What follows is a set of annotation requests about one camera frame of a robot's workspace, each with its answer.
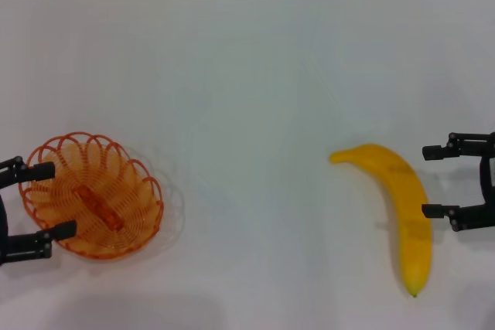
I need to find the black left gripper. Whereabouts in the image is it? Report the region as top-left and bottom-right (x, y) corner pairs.
(0, 155), (78, 267)

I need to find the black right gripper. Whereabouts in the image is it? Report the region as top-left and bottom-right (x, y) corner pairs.
(421, 132), (495, 233)

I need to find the yellow banana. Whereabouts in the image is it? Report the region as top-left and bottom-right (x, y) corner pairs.
(329, 143), (432, 298)

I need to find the orange wire basket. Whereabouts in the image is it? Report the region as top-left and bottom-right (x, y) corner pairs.
(18, 131), (165, 261)

